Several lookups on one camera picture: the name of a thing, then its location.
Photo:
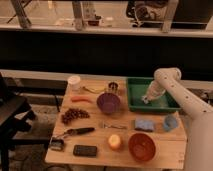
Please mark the blue cup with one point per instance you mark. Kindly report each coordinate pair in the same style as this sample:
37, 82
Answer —
170, 122

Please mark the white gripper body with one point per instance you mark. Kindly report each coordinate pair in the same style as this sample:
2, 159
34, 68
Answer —
153, 91

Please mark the green plastic tray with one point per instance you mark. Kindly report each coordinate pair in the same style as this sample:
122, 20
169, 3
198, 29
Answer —
137, 87

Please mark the orange bowl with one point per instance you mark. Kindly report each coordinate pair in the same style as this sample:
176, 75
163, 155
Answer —
141, 147

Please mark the metal cup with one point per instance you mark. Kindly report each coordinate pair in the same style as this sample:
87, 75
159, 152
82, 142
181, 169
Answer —
113, 87

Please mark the metal fork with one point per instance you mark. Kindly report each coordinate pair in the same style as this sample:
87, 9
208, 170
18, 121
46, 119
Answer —
103, 125

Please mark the yellow banana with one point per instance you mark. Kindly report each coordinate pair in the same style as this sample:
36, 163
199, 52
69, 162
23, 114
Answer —
93, 90

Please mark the small black metal clip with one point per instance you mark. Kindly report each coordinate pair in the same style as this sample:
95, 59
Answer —
56, 144

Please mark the yellow apple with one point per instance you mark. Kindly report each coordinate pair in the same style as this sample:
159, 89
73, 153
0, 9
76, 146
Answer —
114, 141

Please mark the orange carrot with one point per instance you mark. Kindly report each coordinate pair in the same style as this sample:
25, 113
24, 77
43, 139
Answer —
80, 99

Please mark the blue sponge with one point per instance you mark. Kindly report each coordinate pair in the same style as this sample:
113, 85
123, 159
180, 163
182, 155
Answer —
144, 125

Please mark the purple bowl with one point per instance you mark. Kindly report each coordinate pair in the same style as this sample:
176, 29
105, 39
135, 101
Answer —
108, 103

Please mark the black chair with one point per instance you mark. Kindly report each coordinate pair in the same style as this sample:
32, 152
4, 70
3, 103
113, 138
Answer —
14, 113

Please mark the white paper cup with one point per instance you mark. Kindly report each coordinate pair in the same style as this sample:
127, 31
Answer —
74, 82

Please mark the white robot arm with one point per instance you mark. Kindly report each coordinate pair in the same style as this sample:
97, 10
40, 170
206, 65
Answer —
199, 151

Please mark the bunch of dark grapes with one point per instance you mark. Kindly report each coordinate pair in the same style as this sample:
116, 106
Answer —
72, 114

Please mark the black rectangular block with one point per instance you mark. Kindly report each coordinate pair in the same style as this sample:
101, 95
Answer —
85, 151

